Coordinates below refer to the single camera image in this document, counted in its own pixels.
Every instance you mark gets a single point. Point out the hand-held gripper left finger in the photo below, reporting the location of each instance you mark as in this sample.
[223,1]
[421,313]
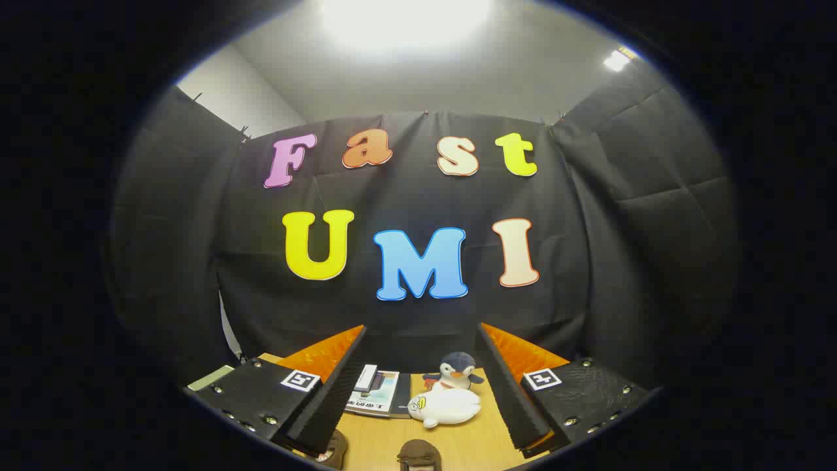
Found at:
[333,399]

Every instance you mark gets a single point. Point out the large ceiling light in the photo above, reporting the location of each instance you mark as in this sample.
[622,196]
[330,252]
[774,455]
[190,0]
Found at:
[405,19]

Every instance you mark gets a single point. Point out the penguin plush toy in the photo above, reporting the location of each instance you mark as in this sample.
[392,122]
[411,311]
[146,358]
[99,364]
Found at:
[458,369]

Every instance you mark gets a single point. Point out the brown fuzzy shoe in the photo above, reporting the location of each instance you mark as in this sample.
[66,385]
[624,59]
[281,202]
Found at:
[418,453]
[335,448]

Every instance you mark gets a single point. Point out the white seal plush toy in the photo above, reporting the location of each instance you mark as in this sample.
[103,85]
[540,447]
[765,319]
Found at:
[448,405]

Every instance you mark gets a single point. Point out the green fabric storage box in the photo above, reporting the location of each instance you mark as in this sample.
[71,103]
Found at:
[209,378]

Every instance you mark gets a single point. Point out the light blue cover book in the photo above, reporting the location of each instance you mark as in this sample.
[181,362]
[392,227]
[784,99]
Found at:
[379,396]

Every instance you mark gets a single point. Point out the small white night-photo book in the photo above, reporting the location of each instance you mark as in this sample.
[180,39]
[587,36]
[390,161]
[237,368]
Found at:
[365,378]

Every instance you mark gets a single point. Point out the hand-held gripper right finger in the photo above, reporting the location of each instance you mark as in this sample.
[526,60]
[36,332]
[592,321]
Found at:
[507,392]

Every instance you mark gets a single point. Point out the small ceiling light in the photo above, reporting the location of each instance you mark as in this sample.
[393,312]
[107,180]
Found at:
[616,60]

